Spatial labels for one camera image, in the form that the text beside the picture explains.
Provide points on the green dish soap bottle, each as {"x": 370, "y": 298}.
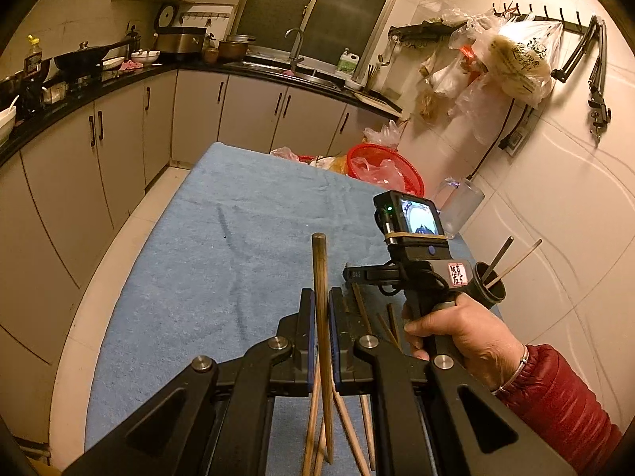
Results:
{"x": 348, "y": 62}

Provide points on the blue towel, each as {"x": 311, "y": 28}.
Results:
{"x": 223, "y": 258}

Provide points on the black wall shelf rack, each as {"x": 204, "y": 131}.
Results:
{"x": 421, "y": 29}

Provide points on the dark window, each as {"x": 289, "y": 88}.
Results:
{"x": 317, "y": 5}

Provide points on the steel sink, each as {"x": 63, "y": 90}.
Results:
{"x": 307, "y": 77}

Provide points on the pink cloth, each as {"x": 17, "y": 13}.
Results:
{"x": 130, "y": 65}

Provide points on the chrome faucet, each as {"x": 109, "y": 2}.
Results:
{"x": 300, "y": 44}

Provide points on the person's right hand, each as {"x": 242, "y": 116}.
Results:
{"x": 471, "y": 332}

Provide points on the small white bowl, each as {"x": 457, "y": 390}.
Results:
{"x": 145, "y": 57}

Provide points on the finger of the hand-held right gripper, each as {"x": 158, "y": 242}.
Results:
{"x": 369, "y": 275}

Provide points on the beige kitchen cabinets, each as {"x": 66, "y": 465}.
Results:
{"x": 59, "y": 183}

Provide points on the clear glass pitcher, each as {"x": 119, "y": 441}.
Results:
{"x": 461, "y": 208}

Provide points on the clear hanging plastic bags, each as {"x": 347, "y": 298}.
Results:
{"x": 461, "y": 84}

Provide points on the crumpled clear plastic bag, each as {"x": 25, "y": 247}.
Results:
{"x": 382, "y": 135}

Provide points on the red plastic basket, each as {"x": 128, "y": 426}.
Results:
{"x": 357, "y": 158}

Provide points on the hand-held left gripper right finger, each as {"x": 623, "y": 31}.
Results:
{"x": 336, "y": 329}

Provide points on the black utensil holder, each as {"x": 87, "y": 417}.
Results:
{"x": 488, "y": 292}

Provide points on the printed white plastic bag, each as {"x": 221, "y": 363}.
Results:
{"x": 526, "y": 59}

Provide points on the cutting board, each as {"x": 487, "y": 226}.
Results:
{"x": 379, "y": 103}

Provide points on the black countertop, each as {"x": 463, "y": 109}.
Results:
{"x": 208, "y": 66}

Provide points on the stainless rice cooker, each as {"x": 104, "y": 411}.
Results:
{"x": 181, "y": 40}

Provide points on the person's right forearm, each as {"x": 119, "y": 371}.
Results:
{"x": 560, "y": 406}

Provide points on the black wall hook rack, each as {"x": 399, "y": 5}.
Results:
{"x": 570, "y": 22}

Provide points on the black wok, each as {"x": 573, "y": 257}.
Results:
{"x": 82, "y": 58}

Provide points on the large white bowl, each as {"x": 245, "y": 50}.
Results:
{"x": 5, "y": 121}

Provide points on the wall power outlet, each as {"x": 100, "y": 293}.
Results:
{"x": 516, "y": 134}

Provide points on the metal pot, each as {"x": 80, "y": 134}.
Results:
{"x": 235, "y": 48}

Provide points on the pink plastic bag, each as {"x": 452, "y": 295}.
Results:
{"x": 285, "y": 153}

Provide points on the yellow-capped oil bottle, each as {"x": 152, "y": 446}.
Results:
{"x": 32, "y": 59}

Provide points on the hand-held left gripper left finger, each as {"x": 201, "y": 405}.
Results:
{"x": 309, "y": 329}

